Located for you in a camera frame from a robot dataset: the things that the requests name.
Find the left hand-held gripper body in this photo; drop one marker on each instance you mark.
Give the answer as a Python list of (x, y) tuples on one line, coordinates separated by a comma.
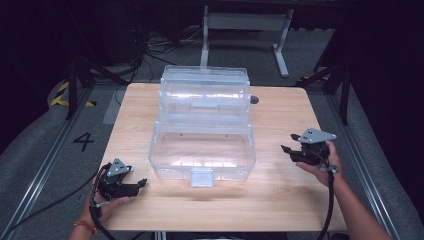
[(113, 186)]

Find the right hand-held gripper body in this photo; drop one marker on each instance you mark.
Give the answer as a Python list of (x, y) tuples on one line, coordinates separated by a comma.
[(313, 155)]

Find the clear plastic storage box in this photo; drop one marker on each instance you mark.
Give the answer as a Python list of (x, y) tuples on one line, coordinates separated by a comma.
[(201, 150)]

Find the person's left hand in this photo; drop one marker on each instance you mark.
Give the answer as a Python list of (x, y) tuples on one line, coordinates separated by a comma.
[(108, 206)]

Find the person's right hand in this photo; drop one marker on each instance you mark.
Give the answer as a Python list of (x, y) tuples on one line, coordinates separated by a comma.
[(333, 156)]

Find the dark round table grommet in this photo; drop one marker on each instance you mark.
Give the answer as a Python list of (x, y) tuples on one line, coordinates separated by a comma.
[(255, 99)]

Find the black tripod stand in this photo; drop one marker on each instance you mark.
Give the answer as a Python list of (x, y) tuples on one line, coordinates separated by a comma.
[(72, 90), (345, 96)]

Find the white metal stand frame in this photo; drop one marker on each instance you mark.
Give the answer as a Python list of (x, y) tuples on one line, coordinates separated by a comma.
[(246, 21)]

